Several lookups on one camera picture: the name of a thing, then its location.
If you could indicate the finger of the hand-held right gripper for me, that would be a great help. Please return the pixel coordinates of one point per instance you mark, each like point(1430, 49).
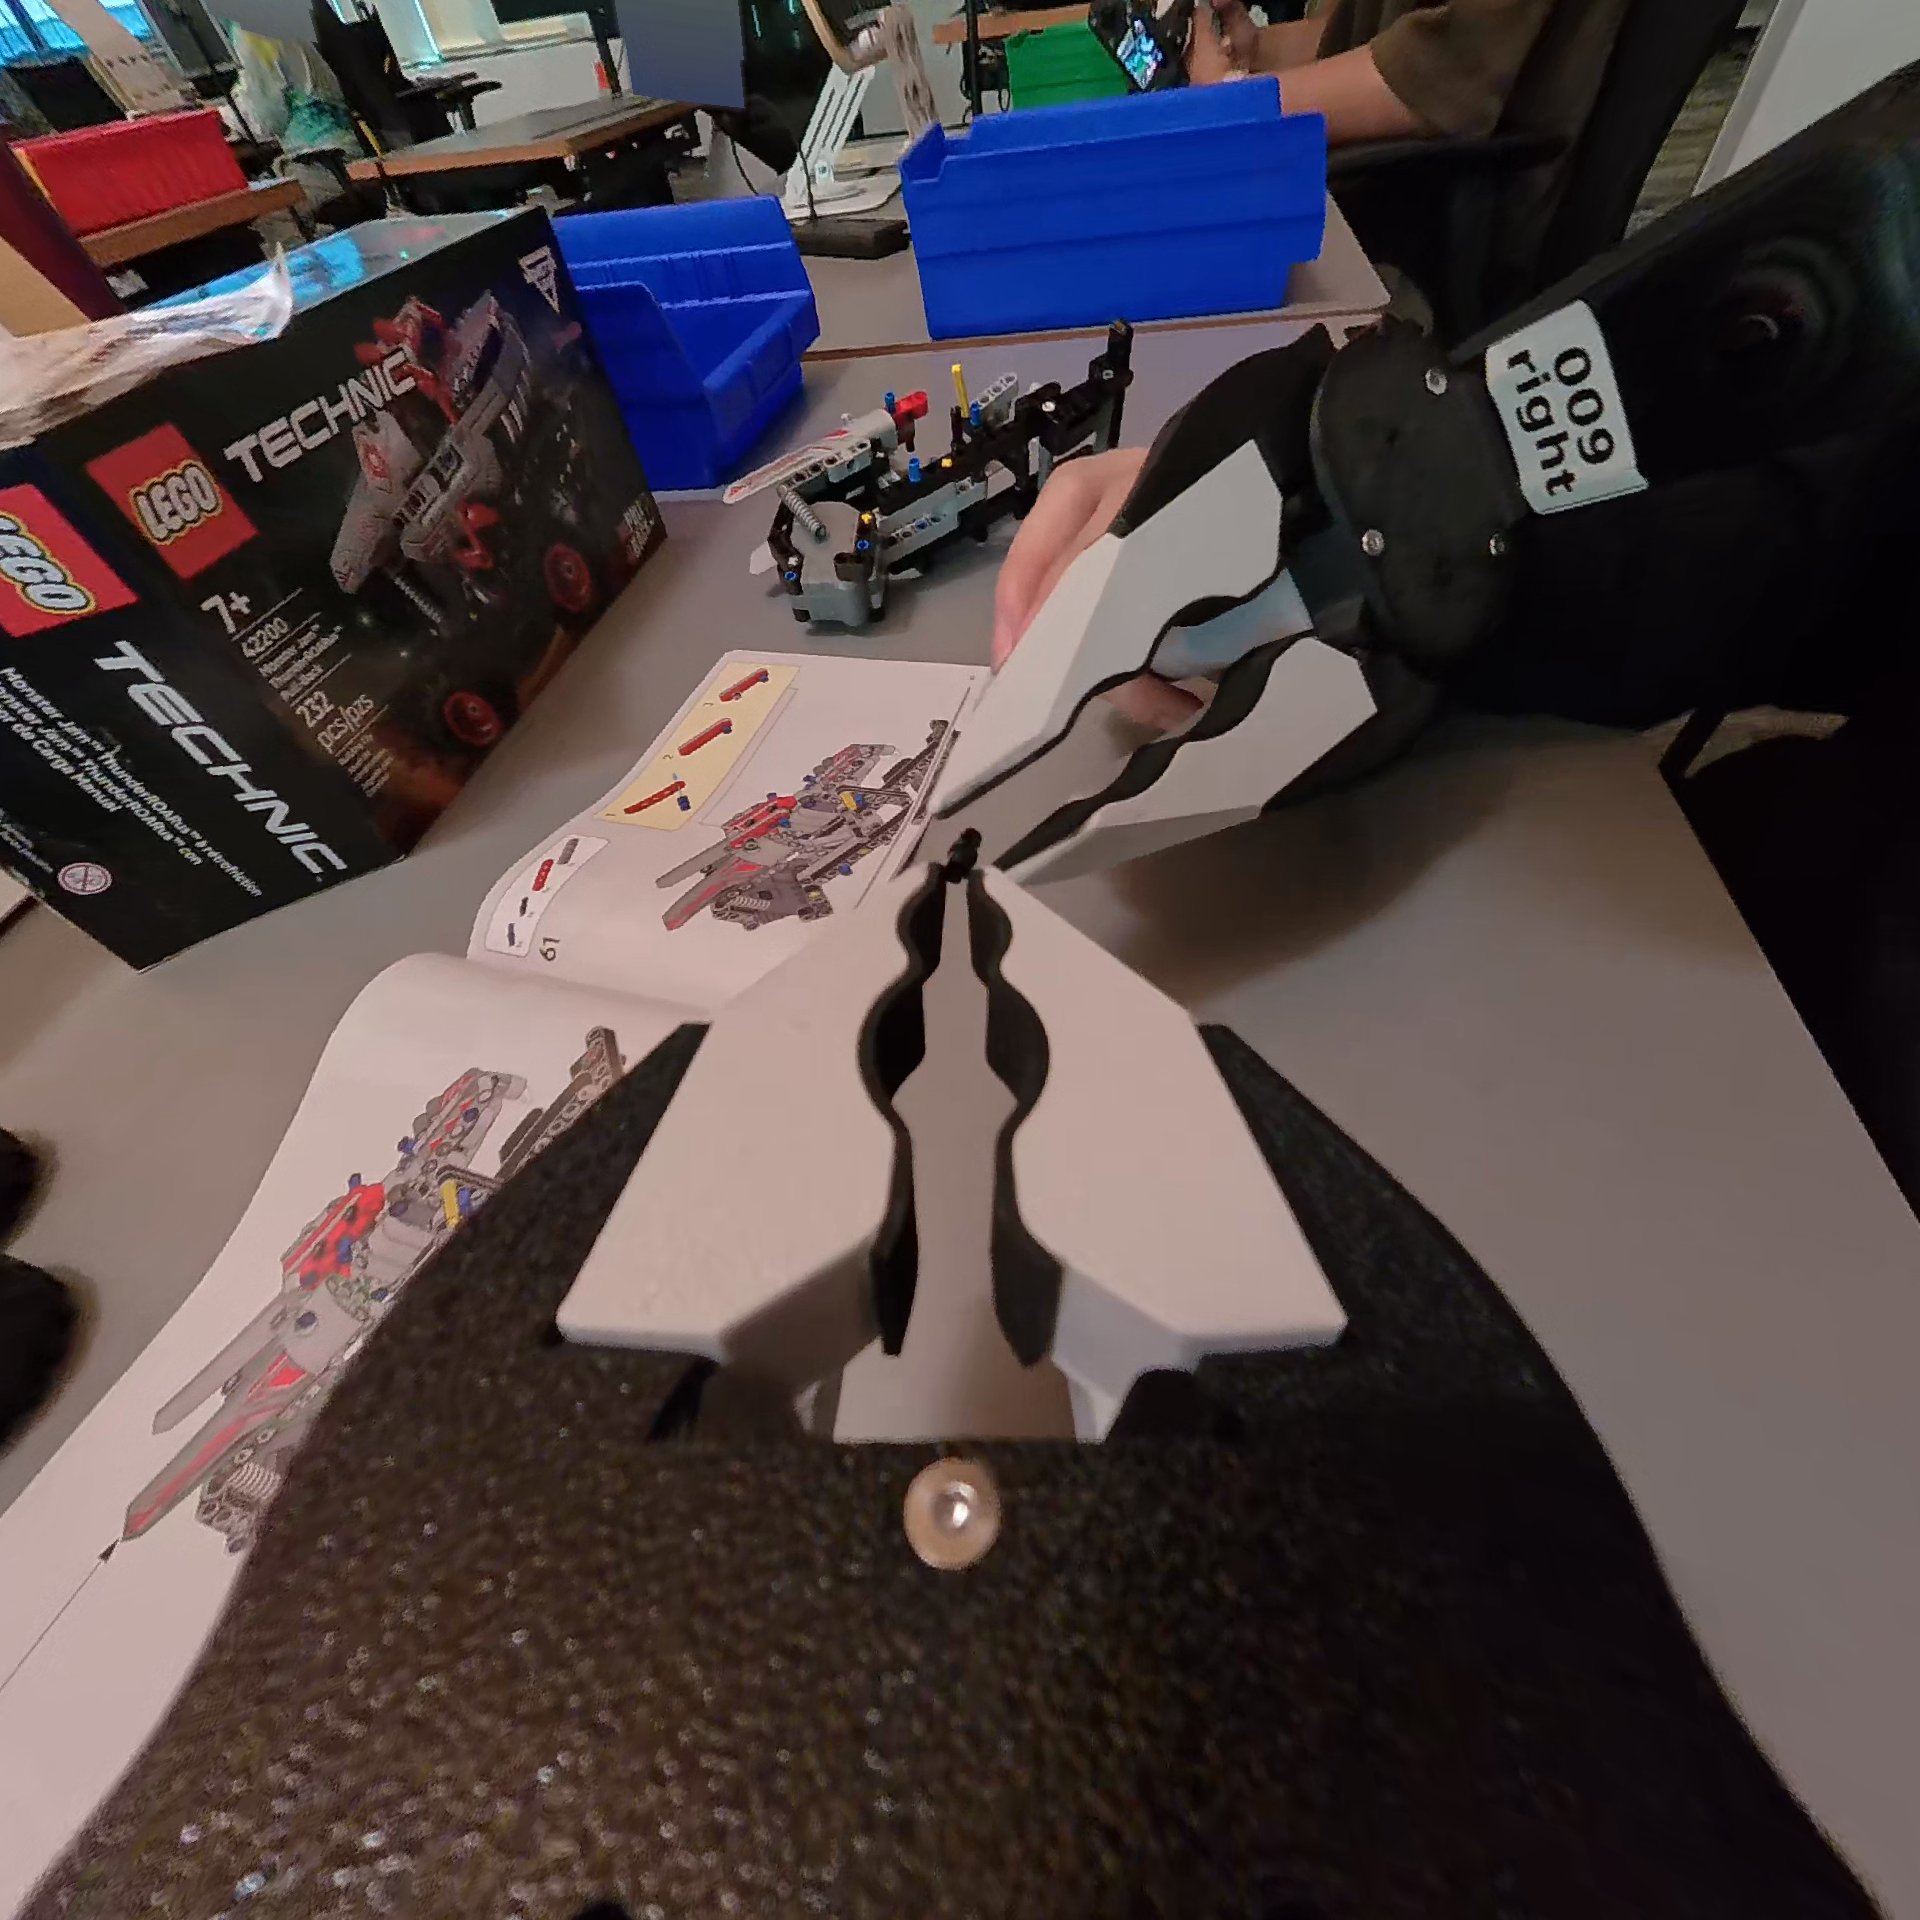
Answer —
point(1111, 630)
point(1245, 765)

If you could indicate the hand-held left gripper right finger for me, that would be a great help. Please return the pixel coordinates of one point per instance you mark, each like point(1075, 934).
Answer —
point(1154, 1200)

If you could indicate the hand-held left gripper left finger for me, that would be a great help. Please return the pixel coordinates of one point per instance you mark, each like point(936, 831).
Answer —
point(720, 1184)

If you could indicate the small black toy pin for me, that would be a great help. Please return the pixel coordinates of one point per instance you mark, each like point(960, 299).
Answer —
point(960, 853)

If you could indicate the grey desk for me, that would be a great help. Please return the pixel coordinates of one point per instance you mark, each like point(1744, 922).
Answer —
point(1425, 975)

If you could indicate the person's right hand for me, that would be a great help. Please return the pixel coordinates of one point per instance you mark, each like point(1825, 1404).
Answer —
point(1050, 570)

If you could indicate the partly built toy truck chassis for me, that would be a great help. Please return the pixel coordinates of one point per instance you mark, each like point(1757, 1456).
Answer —
point(900, 511)

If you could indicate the open instruction booklet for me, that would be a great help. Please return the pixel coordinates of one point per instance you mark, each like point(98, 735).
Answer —
point(450, 1050)

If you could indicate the black office chair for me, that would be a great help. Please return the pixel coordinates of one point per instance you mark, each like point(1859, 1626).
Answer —
point(1501, 195)

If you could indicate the large blue storage bin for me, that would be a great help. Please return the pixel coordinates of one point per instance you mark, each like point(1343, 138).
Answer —
point(1111, 224)

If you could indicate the small blue storage bin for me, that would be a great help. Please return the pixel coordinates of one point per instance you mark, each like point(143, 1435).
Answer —
point(674, 345)

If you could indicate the green bin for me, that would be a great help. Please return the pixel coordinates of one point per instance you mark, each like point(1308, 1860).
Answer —
point(1064, 68)

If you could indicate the white articulated stand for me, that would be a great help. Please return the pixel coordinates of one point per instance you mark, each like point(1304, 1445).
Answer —
point(841, 120)

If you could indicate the black building set box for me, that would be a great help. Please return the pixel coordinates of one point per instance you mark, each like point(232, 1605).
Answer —
point(374, 630)

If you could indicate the black toy tyre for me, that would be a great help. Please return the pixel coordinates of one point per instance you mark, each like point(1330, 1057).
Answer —
point(30, 1342)
point(14, 1178)

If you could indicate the brown background table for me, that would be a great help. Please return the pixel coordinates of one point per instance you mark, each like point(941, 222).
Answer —
point(525, 134)

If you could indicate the clear plastic bag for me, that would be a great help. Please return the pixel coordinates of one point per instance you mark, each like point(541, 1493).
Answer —
point(90, 360)

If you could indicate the red storage bin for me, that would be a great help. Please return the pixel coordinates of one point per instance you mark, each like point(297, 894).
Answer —
point(134, 172)

